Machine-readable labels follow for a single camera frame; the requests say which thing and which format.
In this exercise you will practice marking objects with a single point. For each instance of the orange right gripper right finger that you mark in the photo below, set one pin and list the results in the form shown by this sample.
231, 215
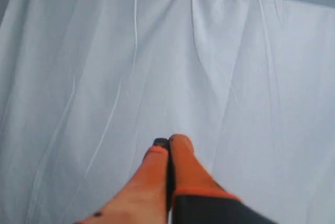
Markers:
197, 197

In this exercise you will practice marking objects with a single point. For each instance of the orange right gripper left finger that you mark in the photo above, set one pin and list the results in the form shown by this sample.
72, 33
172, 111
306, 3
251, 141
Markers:
144, 197

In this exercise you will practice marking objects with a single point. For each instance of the white backdrop cloth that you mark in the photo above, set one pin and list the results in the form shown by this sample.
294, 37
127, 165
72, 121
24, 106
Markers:
87, 85

